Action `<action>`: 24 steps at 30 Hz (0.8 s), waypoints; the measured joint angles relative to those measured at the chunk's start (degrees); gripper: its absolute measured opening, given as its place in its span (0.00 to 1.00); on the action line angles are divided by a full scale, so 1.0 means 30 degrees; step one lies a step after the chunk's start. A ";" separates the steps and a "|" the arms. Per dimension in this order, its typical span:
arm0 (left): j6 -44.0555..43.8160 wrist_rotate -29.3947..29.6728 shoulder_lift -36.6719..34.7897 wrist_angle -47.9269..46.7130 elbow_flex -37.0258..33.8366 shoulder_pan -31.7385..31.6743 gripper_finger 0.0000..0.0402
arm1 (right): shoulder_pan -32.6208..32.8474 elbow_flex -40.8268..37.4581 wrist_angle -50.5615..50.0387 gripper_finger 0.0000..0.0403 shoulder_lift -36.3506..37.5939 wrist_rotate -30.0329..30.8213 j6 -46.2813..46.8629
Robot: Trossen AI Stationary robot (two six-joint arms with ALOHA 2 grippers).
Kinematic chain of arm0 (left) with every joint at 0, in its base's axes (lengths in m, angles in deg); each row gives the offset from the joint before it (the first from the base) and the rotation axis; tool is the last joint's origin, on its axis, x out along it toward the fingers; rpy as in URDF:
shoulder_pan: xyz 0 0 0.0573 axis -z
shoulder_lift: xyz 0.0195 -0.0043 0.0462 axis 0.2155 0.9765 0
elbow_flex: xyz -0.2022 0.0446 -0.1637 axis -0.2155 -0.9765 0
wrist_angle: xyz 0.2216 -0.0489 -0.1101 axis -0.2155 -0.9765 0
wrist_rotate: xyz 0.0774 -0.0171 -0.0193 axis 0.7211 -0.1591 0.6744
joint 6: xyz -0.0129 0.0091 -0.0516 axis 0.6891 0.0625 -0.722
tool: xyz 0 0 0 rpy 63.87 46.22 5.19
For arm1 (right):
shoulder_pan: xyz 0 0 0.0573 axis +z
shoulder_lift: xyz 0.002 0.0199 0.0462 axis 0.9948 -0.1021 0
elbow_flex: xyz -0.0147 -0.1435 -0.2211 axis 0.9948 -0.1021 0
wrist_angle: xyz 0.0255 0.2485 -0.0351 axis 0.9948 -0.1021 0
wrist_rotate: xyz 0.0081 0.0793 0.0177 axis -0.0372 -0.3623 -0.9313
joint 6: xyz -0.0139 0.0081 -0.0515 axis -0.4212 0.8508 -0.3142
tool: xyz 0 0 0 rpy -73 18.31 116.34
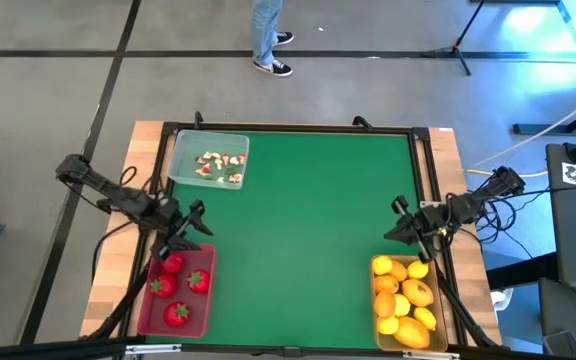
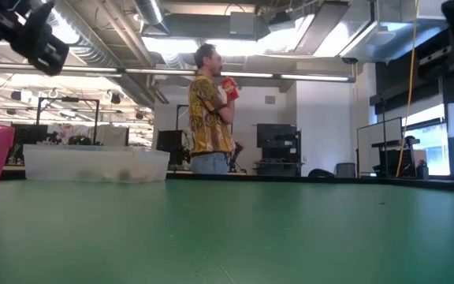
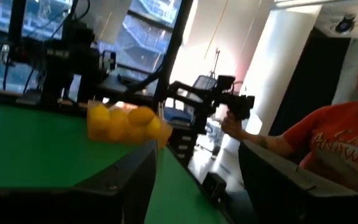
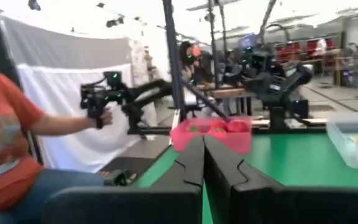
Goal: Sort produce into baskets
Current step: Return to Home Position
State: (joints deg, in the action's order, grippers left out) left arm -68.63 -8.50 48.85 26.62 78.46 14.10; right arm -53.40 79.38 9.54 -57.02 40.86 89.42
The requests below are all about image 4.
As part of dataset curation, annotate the pink plastic bin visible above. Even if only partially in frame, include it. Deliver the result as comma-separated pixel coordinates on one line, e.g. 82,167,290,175
169,116,253,156

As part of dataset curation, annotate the red strawberry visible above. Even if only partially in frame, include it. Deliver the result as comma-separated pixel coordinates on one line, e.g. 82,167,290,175
187,123,203,134
209,120,228,135
227,119,250,133

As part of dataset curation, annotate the wooden work table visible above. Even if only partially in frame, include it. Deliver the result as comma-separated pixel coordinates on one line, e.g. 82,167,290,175
197,86,256,99

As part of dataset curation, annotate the black box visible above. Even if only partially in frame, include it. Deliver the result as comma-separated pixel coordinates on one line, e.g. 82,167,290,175
290,99,310,119

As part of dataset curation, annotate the silver frame bracket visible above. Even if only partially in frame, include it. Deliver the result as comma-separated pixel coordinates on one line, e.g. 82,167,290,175
170,108,181,138

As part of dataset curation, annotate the black table-level camera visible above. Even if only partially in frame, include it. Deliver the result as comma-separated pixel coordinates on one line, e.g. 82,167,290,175
103,169,139,187

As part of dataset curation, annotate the green table mat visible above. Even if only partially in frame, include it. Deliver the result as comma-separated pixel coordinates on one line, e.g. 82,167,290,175
132,133,358,224

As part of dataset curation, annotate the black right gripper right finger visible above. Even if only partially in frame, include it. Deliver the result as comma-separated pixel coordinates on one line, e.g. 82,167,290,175
203,134,358,224

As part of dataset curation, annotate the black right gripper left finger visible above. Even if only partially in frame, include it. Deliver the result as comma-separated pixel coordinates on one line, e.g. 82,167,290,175
40,135,205,224

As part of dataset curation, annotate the clear plastic bin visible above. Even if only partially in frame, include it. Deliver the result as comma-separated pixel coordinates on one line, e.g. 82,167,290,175
326,111,358,171

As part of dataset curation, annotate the person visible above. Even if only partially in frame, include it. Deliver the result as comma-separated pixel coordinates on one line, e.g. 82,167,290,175
0,68,114,224
178,40,213,86

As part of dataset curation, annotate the black camera frame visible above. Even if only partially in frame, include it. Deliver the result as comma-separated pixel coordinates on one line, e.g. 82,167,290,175
162,0,229,124

